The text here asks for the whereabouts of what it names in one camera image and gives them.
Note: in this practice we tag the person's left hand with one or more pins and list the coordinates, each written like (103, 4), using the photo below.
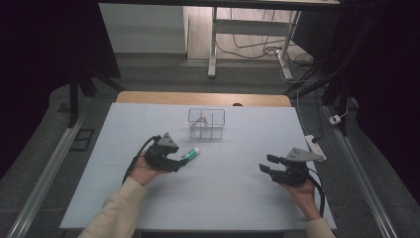
(142, 173)

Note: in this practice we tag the white-legged desk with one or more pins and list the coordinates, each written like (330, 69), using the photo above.
(212, 49)

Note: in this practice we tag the dark table grommet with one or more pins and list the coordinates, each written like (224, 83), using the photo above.
(237, 104)

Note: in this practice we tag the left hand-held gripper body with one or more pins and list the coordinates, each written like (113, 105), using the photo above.
(160, 158)

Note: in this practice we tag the white power strip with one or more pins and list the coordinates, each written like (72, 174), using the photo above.
(312, 142)

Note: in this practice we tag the white pen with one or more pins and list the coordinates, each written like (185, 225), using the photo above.
(199, 121)

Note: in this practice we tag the small white plug adapter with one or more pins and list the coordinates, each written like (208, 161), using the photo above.
(335, 119)

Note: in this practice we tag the white green glue stick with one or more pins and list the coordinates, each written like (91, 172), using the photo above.
(192, 153)

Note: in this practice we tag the aluminium floor rail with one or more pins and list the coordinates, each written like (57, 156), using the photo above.
(49, 172)
(363, 185)

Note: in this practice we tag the clear plastic organizer box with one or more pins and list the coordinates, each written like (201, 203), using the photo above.
(214, 130)

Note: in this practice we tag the person's right hand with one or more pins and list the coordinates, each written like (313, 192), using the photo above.
(305, 198)

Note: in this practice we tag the black metal stand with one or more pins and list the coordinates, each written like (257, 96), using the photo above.
(74, 99)
(340, 89)

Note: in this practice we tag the light blue table mat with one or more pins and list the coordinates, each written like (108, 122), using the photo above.
(224, 185)

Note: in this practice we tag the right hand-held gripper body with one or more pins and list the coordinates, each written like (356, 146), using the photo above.
(292, 175)

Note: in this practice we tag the white cabinet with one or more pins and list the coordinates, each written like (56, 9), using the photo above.
(142, 29)

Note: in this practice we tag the dark curtain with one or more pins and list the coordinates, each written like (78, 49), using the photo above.
(389, 82)
(39, 66)

